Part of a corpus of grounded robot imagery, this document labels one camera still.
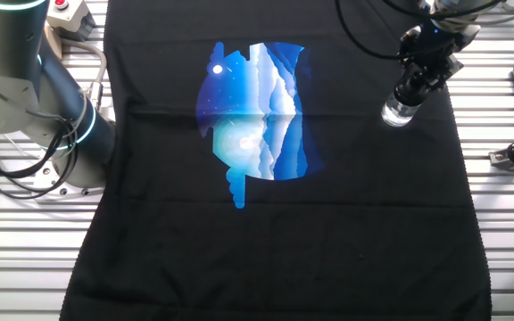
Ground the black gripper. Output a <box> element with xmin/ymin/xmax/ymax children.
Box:
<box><xmin>398</xmin><ymin>20</ymin><xmax>482</xmax><ymax>95</ymax></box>

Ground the clear glass jar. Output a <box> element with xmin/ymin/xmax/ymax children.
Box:
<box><xmin>380</xmin><ymin>91</ymin><xmax>421</xmax><ymax>128</ymax></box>

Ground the black cloth with blue print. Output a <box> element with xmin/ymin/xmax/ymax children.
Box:
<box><xmin>59</xmin><ymin>0</ymin><xmax>493</xmax><ymax>321</ymax></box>

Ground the grey emergency stop button box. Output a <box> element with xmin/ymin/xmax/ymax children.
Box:
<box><xmin>46</xmin><ymin>0</ymin><xmax>98</xmax><ymax>44</ymax></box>

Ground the light wooden block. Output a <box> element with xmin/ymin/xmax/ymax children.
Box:
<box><xmin>45</xmin><ymin>25</ymin><xmax>64</xmax><ymax>62</ymax></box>

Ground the grey emergency stop cable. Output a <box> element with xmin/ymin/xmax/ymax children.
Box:
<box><xmin>59</xmin><ymin>37</ymin><xmax>109</xmax><ymax>113</ymax></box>

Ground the looped black cable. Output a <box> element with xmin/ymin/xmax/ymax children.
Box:
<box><xmin>0</xmin><ymin>119</ymin><xmax>79</xmax><ymax>201</ymax></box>

